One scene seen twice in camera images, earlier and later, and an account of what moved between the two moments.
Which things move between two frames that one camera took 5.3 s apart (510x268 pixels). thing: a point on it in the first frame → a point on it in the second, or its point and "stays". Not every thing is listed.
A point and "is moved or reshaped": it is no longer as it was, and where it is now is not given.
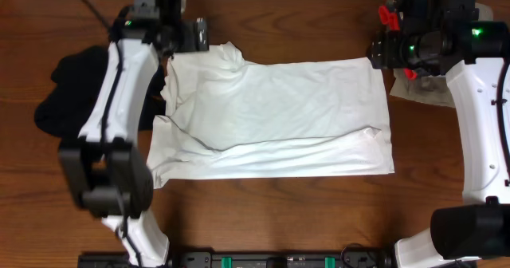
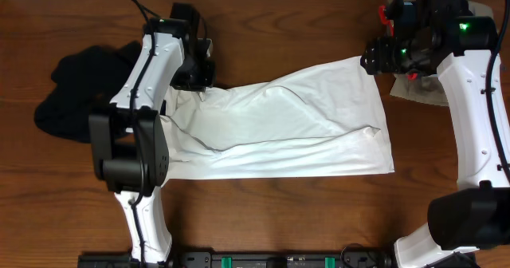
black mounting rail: (248, 259) stays
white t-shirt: (221, 116) is moved or reshaped
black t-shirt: (78, 75) stays
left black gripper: (189, 29) → (206, 81)
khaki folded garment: (431, 88) stays
